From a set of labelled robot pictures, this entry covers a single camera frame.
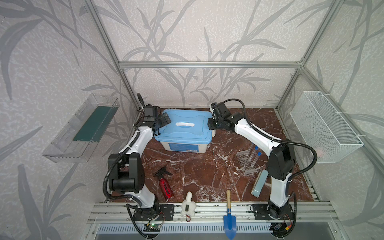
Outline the blue plastic bin lid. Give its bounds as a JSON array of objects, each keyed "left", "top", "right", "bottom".
[{"left": 155, "top": 109, "right": 213, "bottom": 145}]

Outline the white plastic storage bin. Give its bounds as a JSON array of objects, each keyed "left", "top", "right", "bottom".
[{"left": 161, "top": 142, "right": 208, "bottom": 154}]

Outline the clear acrylic test tube rack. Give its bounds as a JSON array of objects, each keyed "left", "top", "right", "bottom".
[{"left": 236, "top": 151, "right": 260, "bottom": 175}]

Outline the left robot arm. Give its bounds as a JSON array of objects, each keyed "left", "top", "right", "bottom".
[{"left": 102, "top": 93, "right": 171, "bottom": 215}]

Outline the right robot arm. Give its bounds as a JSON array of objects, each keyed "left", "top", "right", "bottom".
[{"left": 208, "top": 99, "right": 318, "bottom": 220}]

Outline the teal grey rectangular box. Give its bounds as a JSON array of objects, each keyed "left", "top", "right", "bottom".
[{"left": 251, "top": 170, "right": 269, "bottom": 198}]

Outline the red spray bottle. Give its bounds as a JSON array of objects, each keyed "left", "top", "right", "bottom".
[{"left": 154, "top": 167, "right": 174, "bottom": 202}]

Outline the white plastic figurine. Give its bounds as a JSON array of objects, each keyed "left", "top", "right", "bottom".
[{"left": 181, "top": 192, "right": 196, "bottom": 221}]

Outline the green circuit board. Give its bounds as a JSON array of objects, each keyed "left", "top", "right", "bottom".
[{"left": 143, "top": 224, "right": 162, "bottom": 232}]

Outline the clear wall shelf green liner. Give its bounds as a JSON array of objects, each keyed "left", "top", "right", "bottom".
[{"left": 42, "top": 94, "right": 120, "bottom": 163}]

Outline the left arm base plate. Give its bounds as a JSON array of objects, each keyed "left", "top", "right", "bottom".
[{"left": 133, "top": 204, "right": 175, "bottom": 221}]

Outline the white wire mesh basket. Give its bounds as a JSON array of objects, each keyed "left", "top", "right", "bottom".
[{"left": 290, "top": 91, "right": 364, "bottom": 164}]

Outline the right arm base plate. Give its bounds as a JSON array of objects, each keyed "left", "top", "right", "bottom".
[{"left": 250, "top": 203, "right": 295, "bottom": 220}]

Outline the blue garden trowel wooden handle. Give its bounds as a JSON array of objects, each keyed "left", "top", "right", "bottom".
[{"left": 223, "top": 190, "right": 237, "bottom": 240}]

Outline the aluminium front rail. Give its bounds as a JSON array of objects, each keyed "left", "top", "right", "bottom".
[{"left": 87, "top": 202, "right": 340, "bottom": 224}]

